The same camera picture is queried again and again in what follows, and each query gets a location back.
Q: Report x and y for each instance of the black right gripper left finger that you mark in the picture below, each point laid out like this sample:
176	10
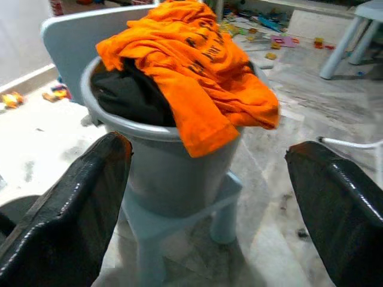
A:
60	233

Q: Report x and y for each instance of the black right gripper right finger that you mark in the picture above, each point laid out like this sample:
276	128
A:
347	227

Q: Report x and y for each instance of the orange shirt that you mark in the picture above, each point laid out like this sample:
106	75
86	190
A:
191	74

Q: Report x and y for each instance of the grey plastic bucket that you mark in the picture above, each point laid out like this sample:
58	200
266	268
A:
161	173

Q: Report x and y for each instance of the red yellow toy truck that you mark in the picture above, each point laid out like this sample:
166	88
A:
57	93

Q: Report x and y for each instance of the yellow duck toy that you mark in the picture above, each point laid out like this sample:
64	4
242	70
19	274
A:
12	100

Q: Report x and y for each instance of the black garment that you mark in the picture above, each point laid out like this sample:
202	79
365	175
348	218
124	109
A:
128	95

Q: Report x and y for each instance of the small pale kids table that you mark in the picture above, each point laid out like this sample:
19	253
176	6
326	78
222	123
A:
338	51

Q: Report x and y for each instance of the pale plastic kids chair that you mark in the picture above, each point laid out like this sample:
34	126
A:
68	39

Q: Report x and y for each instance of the pink foam tile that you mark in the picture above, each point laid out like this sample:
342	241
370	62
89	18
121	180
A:
282	41

